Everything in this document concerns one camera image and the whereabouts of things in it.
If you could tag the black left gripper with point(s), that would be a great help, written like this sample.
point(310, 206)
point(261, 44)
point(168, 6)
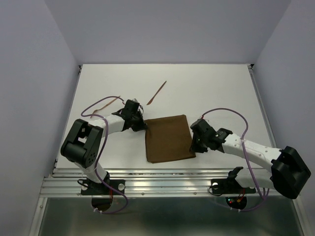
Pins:
point(141, 126)

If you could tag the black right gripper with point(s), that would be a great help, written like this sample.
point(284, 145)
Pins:
point(194, 147)

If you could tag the brown wooden knife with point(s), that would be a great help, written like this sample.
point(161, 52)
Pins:
point(160, 88)

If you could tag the brown cloth napkin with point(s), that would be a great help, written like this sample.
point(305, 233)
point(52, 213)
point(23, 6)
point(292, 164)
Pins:
point(168, 139)

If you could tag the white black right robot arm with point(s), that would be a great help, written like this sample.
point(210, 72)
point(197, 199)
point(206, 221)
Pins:
point(280, 169)

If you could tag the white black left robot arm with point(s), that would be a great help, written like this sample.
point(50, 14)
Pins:
point(81, 145)

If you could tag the brown wooden fork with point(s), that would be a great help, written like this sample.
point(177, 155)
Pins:
point(105, 106)

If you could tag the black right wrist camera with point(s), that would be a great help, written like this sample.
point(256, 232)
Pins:
point(202, 129)

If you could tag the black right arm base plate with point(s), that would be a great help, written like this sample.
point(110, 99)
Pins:
point(223, 186)

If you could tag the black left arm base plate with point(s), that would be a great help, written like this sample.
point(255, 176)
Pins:
point(90, 188)

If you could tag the aluminium rail frame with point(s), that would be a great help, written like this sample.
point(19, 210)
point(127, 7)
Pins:
point(166, 199)

